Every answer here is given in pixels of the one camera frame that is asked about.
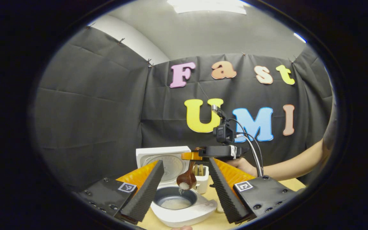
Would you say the dark wooden spoon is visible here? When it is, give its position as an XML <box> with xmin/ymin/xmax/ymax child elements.
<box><xmin>176</xmin><ymin>147</ymin><xmax>201</xmax><ymax>191</ymax></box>

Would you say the white camera cable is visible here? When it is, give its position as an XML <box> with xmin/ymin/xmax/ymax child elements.
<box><xmin>235</xmin><ymin>135</ymin><xmax>262</xmax><ymax>177</ymax></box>

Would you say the black backdrop cloth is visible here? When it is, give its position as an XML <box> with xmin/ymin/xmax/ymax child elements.
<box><xmin>34</xmin><ymin>24</ymin><xmax>334</xmax><ymax>192</ymax></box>

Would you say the white rice cooker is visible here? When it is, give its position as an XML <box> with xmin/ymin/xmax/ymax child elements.
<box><xmin>136</xmin><ymin>146</ymin><xmax>218</xmax><ymax>228</ymax></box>

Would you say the large ceiling light panel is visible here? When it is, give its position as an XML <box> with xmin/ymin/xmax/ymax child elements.
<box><xmin>167</xmin><ymin>0</ymin><xmax>248</xmax><ymax>15</ymax></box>

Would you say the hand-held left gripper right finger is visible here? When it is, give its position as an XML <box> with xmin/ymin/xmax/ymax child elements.
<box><xmin>208</xmin><ymin>157</ymin><xmax>300</xmax><ymax>224</ymax></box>

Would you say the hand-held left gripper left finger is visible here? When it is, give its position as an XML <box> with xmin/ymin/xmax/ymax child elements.
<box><xmin>72</xmin><ymin>159</ymin><xmax>165</xmax><ymax>224</ymax></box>

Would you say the white chopstick holder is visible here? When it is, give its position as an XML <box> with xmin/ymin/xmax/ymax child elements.
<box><xmin>192</xmin><ymin>164</ymin><xmax>210</xmax><ymax>195</ymax></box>

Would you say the black camera cable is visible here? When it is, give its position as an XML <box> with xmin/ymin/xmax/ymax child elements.
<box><xmin>228</xmin><ymin>118</ymin><xmax>265</xmax><ymax>177</ymax></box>

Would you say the grey shirt sleeve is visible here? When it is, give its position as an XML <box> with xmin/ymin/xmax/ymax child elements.
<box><xmin>322</xmin><ymin>93</ymin><xmax>337</xmax><ymax>154</ymax></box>

